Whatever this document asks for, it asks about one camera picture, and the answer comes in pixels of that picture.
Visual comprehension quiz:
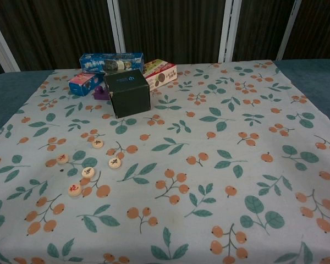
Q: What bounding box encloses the teal velvet table cover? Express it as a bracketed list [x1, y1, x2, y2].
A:
[0, 58, 330, 140]

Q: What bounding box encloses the red white cookie box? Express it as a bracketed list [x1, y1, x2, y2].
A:
[142, 59, 178, 92]

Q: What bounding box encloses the floral fruit print tablecloth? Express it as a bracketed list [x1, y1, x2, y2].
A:
[0, 60, 330, 264]

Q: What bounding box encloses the black cube box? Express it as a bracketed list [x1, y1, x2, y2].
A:
[103, 68, 151, 119]

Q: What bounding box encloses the purple small object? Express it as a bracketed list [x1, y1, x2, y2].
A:
[92, 85, 111, 101]

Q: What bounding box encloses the small pink blue Oreo box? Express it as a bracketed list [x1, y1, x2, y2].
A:
[68, 73, 105, 96]

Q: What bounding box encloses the long blue Oreo box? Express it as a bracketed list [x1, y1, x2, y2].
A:
[79, 52, 145, 74]

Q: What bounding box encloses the white partition frame post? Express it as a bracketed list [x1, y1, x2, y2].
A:
[0, 9, 20, 73]
[107, 0, 127, 54]
[274, 0, 305, 61]
[218, 0, 243, 63]

